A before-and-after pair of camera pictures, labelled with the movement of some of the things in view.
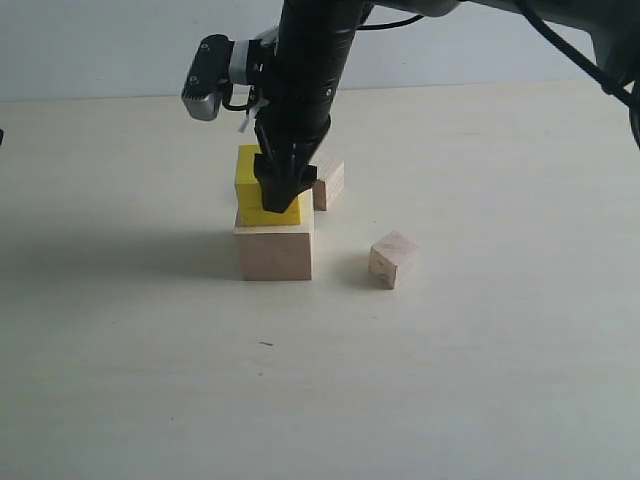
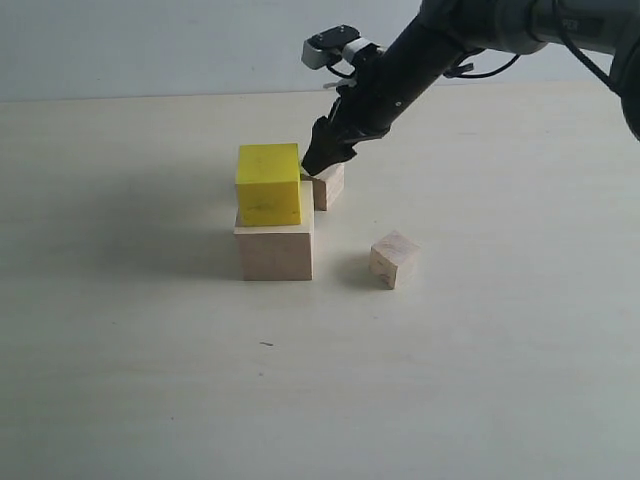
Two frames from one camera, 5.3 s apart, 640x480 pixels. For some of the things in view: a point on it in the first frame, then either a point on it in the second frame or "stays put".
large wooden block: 277,252 stays put
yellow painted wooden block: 249,203 stays put
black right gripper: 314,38 -> 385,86
